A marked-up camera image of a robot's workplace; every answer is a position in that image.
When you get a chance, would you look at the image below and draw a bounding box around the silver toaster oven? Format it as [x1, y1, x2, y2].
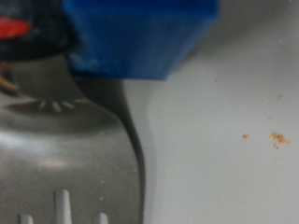
[120, 0, 299, 224]

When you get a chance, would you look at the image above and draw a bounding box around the metal spatula with blue block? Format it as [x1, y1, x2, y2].
[0, 0, 220, 224]

